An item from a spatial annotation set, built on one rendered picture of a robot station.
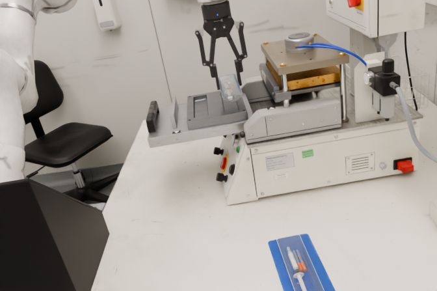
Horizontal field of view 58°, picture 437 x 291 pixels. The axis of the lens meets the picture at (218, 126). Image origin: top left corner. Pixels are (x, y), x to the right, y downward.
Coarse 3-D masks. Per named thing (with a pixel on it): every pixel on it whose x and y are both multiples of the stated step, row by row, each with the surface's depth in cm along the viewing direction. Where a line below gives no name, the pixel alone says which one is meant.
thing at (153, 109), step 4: (152, 104) 118; (156, 104) 119; (152, 108) 115; (156, 108) 118; (148, 112) 113; (152, 112) 112; (156, 112) 117; (148, 116) 110; (152, 116) 110; (148, 120) 108; (152, 120) 108; (148, 124) 108; (152, 124) 108; (148, 128) 109; (152, 128) 109
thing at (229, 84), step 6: (222, 78) 119; (228, 78) 118; (234, 78) 117; (222, 84) 114; (228, 84) 114; (234, 84) 113; (222, 90) 109; (228, 90) 109; (234, 90) 108; (240, 90) 107; (222, 96) 105
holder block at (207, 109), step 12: (192, 96) 123; (204, 96) 123; (216, 96) 120; (192, 108) 114; (204, 108) 117; (216, 108) 111; (228, 108) 114; (240, 108) 108; (192, 120) 106; (204, 120) 106; (216, 120) 106; (228, 120) 107; (240, 120) 107
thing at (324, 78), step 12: (276, 72) 111; (300, 72) 107; (312, 72) 106; (324, 72) 104; (336, 72) 103; (288, 84) 103; (300, 84) 103; (312, 84) 104; (324, 84) 104; (336, 84) 104
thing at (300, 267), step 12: (288, 240) 91; (300, 240) 90; (288, 252) 87; (300, 252) 87; (288, 264) 84; (300, 264) 84; (300, 276) 81; (312, 276) 80; (300, 288) 78; (312, 288) 78
